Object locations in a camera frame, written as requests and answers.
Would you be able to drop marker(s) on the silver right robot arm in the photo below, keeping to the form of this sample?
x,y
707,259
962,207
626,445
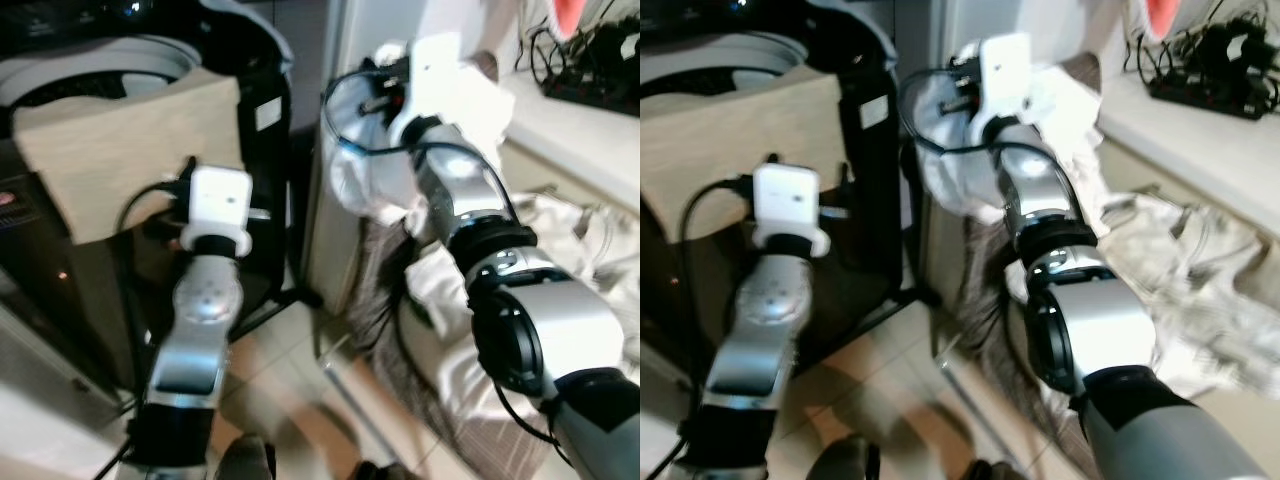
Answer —
x,y
540,330
1090,330

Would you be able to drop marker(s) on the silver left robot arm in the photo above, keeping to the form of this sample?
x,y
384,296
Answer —
x,y
765,320
200,310

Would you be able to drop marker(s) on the black washing machine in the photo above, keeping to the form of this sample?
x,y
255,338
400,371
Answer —
x,y
870,70
255,60

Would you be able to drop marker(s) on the white mesh laundry bag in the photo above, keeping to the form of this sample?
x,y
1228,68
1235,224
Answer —
x,y
360,180
950,175

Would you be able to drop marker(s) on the beige towel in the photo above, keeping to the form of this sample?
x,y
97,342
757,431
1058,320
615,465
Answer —
x,y
110,150
720,140

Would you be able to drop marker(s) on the brown striped cloth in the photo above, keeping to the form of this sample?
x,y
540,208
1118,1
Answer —
x,y
985,290
375,290

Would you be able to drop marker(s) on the orange pink object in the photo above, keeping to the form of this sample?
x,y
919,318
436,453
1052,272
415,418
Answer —
x,y
1165,15
568,15

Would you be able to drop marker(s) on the white counter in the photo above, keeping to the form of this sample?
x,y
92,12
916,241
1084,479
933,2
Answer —
x,y
1190,160
580,140

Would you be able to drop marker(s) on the grey robot left foot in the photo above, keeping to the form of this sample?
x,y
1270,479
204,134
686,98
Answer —
x,y
845,460
245,460

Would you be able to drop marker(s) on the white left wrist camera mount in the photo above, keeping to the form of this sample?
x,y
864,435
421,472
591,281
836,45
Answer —
x,y
220,200
790,205

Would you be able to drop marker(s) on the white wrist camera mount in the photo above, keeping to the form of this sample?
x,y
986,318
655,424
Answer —
x,y
1005,75
430,80
790,205
220,200

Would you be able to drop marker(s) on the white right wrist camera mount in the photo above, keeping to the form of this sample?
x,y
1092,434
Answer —
x,y
1005,75
430,80

